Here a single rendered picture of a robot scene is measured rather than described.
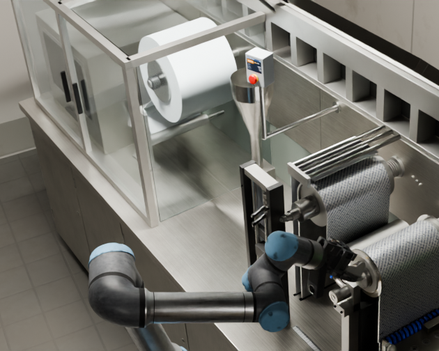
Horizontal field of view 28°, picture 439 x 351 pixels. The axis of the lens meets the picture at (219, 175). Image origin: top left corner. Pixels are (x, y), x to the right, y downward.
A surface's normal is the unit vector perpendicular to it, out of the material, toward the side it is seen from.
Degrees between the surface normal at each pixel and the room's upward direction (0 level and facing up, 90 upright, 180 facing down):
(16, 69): 90
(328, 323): 0
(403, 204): 90
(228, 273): 0
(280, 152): 90
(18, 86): 90
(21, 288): 0
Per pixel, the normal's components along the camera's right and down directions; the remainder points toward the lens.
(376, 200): 0.52, 0.48
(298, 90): -0.85, 0.36
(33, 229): -0.08, -0.81
